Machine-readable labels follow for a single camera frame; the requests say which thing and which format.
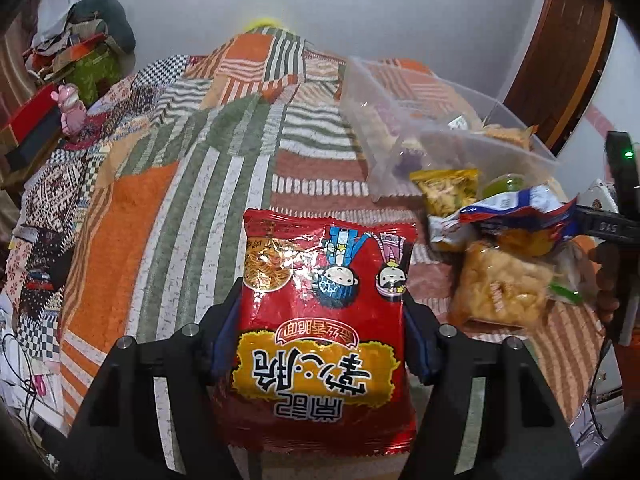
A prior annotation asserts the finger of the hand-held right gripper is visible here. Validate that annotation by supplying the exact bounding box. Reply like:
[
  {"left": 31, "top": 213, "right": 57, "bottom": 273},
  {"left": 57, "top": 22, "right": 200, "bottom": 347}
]
[{"left": 574, "top": 203, "right": 640, "bottom": 242}]

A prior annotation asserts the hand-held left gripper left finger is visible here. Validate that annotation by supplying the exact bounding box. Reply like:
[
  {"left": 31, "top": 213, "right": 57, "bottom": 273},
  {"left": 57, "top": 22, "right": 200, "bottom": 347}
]
[{"left": 60, "top": 279, "right": 243, "bottom": 480}]

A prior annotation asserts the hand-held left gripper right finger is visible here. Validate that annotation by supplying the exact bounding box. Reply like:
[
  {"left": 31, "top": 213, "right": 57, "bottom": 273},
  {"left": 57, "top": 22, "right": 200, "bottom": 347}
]
[{"left": 400, "top": 291, "right": 584, "bottom": 480}]

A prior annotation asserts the blue and white snack packet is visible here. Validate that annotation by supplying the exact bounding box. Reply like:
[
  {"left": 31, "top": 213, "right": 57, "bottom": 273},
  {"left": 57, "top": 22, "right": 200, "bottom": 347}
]
[{"left": 429, "top": 185, "right": 581, "bottom": 254}]

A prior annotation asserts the red cartoon snack packet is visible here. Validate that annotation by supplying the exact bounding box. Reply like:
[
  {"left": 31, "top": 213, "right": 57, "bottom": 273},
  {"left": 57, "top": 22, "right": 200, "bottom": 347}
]
[{"left": 212, "top": 208, "right": 419, "bottom": 457}]

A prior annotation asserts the clear plastic storage box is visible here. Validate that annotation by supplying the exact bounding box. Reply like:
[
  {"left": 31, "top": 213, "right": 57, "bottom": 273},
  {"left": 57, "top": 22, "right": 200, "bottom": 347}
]
[{"left": 340, "top": 56, "right": 561, "bottom": 202}]

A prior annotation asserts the person's right hand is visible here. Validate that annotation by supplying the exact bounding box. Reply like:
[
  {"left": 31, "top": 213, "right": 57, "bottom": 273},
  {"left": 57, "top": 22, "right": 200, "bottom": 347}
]
[{"left": 588, "top": 245, "right": 622, "bottom": 330}]

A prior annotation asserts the clear bag of yellow puffs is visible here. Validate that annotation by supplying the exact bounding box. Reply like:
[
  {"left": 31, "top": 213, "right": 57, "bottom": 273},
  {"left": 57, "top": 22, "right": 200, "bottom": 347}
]
[{"left": 449, "top": 240, "right": 557, "bottom": 332}]

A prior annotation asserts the green jelly cup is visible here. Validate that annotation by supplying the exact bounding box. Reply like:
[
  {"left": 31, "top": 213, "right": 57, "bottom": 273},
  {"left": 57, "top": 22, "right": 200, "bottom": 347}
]
[{"left": 482, "top": 173, "right": 527, "bottom": 199}]

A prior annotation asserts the orange snack packet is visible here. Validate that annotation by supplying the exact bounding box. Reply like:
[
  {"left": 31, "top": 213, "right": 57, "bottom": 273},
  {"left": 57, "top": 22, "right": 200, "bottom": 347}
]
[{"left": 481, "top": 122, "right": 540, "bottom": 152}]

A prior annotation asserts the brown wooden door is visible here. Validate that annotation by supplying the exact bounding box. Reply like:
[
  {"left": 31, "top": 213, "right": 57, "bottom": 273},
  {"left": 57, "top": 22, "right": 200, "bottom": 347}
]
[{"left": 501, "top": 0, "right": 619, "bottom": 150}]

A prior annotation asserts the yellow snack packet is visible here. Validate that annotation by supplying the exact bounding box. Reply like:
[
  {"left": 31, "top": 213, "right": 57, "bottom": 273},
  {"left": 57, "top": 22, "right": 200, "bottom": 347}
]
[{"left": 409, "top": 168, "right": 481, "bottom": 219}]

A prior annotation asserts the patchwork striped blanket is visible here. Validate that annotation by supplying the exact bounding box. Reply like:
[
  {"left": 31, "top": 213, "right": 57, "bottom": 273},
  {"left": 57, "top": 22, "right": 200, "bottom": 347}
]
[{"left": 0, "top": 26, "right": 608, "bottom": 461}]

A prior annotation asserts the purple snack packet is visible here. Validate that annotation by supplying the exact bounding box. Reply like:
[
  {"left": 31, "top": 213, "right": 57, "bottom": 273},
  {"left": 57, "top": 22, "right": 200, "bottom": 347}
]
[{"left": 393, "top": 143, "right": 427, "bottom": 173}]

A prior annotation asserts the pink toy figure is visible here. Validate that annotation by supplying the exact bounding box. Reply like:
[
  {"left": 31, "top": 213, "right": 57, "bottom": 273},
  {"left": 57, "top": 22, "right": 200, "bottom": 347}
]
[{"left": 50, "top": 83, "right": 88, "bottom": 137}]

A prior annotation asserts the green patterned bag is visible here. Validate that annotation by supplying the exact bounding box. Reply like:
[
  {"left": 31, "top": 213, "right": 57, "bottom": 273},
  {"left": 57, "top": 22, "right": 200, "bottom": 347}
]
[{"left": 64, "top": 49, "right": 122, "bottom": 107}]

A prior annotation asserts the red flat box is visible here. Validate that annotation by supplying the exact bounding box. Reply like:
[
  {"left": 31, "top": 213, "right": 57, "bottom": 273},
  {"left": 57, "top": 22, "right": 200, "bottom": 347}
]
[{"left": 0, "top": 83, "right": 65, "bottom": 152}]

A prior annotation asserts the black cable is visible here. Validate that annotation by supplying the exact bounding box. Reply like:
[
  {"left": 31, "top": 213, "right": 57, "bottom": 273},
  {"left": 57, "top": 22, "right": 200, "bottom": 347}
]
[{"left": 575, "top": 330, "right": 618, "bottom": 453}]

